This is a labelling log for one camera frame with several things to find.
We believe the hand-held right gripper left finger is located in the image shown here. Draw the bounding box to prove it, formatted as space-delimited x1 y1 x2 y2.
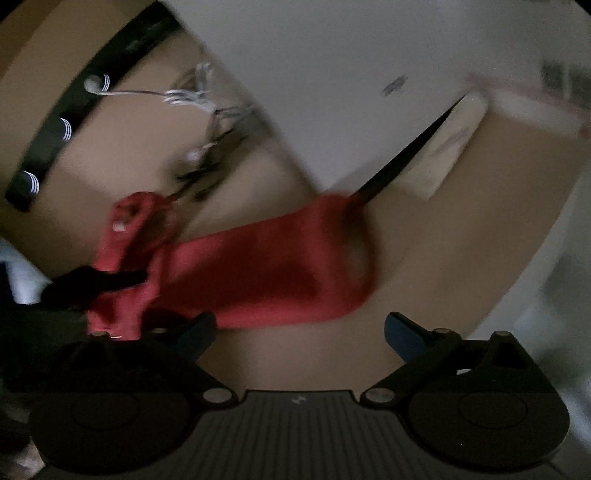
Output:
55 312 239 407

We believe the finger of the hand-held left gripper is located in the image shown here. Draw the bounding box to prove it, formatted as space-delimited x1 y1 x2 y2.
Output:
41 268 149 306

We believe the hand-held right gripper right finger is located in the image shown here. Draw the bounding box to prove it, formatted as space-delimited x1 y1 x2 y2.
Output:
359 311 559 407

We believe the black cable bundle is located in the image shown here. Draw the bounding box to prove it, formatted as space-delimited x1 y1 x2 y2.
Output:
172 124 259 204

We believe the white cable bundle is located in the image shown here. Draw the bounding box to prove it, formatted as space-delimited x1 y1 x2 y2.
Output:
85 62 259 123

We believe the black power strip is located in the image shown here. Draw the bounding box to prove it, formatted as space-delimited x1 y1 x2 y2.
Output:
4 0 185 213

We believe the red garment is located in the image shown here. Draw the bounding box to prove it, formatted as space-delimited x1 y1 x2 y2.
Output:
85 191 378 341

